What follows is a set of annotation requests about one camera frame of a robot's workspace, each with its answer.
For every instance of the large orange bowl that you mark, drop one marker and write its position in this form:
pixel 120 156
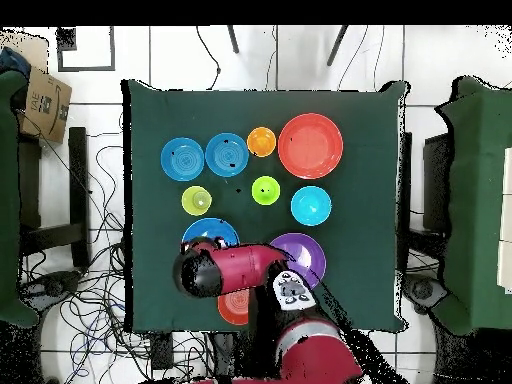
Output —
pixel 310 146

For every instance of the black power box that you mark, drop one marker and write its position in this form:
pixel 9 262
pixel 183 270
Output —
pixel 161 352

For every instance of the black square floor frame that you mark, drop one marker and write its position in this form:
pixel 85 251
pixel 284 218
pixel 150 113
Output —
pixel 66 40

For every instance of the green cloth side table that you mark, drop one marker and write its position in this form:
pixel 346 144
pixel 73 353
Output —
pixel 8 200
pixel 472 160

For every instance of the black furniture piece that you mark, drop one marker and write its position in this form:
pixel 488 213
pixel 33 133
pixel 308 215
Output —
pixel 436 180

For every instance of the dark green table cloth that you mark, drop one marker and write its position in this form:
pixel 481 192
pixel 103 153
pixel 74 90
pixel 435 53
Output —
pixel 152 240

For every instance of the large deep blue bowl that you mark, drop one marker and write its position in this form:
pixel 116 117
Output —
pixel 210 230

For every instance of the purple bowl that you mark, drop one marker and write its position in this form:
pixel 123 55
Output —
pixel 308 256

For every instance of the dark blue bag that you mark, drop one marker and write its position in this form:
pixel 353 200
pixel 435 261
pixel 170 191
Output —
pixel 14 62

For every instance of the yellow cup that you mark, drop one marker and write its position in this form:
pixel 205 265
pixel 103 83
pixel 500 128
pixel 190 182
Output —
pixel 190 202

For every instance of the black stool frame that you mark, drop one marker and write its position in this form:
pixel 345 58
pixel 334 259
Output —
pixel 78 180

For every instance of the orange cup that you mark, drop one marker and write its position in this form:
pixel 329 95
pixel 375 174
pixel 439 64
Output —
pixel 261 142

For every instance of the black tripod leg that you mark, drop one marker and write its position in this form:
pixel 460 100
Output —
pixel 233 40
pixel 337 46

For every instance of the small red-orange bowl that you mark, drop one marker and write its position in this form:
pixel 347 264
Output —
pixel 234 308

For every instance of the cardboard box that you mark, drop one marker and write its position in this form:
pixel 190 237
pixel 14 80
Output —
pixel 46 108

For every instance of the white board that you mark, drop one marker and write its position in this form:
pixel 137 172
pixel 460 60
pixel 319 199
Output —
pixel 506 240

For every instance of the small light blue bowl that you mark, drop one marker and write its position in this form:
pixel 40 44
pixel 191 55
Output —
pixel 311 206

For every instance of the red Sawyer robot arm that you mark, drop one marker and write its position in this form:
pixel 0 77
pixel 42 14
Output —
pixel 240 268

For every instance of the green cup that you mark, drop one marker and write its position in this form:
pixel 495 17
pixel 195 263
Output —
pixel 266 190

